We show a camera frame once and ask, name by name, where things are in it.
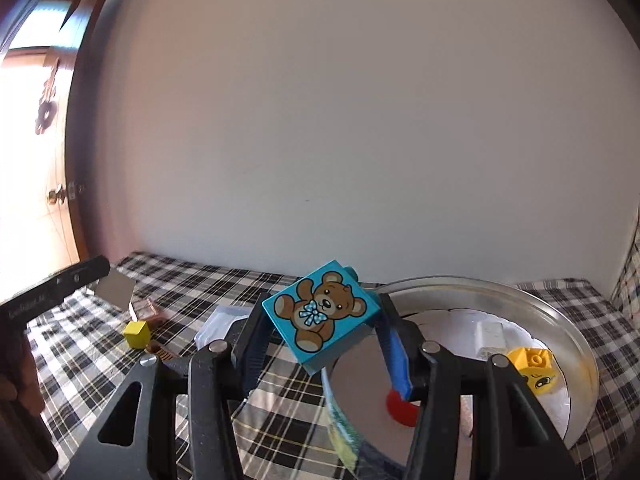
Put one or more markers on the clear plastic box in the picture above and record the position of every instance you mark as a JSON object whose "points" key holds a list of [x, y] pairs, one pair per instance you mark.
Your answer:
{"points": [[220, 322]]}

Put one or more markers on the person's left hand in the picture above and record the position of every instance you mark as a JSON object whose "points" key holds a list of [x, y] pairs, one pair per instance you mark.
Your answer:
{"points": [[27, 380]]}

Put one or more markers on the plaid cloth covered furniture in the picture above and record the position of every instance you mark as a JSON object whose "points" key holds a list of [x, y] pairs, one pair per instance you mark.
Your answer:
{"points": [[631, 280]]}

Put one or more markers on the yellow cube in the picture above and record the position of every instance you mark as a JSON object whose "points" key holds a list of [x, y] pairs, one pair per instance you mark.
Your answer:
{"points": [[137, 335]]}

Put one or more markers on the small white box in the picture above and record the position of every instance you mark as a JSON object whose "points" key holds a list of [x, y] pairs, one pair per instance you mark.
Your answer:
{"points": [[490, 340]]}

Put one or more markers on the red round lid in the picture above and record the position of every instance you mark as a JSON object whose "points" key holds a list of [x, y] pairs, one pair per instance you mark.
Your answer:
{"points": [[400, 410]]}

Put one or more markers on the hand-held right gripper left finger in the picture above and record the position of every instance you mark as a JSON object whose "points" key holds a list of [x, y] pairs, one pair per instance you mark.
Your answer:
{"points": [[252, 350]]}

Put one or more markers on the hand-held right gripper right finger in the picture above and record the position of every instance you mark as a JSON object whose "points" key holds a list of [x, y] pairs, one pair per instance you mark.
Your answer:
{"points": [[400, 365]]}

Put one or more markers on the small brown wooden piece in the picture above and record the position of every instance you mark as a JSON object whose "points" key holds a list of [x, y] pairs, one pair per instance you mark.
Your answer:
{"points": [[160, 351]]}

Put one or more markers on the round metal tin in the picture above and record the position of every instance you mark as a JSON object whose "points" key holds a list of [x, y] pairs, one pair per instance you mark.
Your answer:
{"points": [[580, 360]]}

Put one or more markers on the metal door knob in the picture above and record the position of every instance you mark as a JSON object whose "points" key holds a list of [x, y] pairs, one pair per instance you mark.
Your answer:
{"points": [[56, 195]]}

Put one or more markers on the hanging door decoration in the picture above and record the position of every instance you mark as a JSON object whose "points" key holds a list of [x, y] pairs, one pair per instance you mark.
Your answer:
{"points": [[46, 110]]}

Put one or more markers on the yellow face block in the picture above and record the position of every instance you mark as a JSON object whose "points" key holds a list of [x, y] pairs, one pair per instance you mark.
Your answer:
{"points": [[542, 375]]}

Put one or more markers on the wooden door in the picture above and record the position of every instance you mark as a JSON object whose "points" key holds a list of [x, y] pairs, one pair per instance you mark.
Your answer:
{"points": [[30, 220]]}

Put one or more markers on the copper makeup palette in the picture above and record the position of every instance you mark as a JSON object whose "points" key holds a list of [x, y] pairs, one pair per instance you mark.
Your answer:
{"points": [[115, 287]]}

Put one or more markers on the black white plaid tablecloth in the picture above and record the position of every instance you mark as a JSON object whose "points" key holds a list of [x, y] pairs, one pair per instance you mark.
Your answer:
{"points": [[280, 425]]}

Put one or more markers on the teal teddy bear block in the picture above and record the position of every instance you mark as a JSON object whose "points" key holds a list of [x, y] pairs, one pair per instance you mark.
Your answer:
{"points": [[320, 310]]}

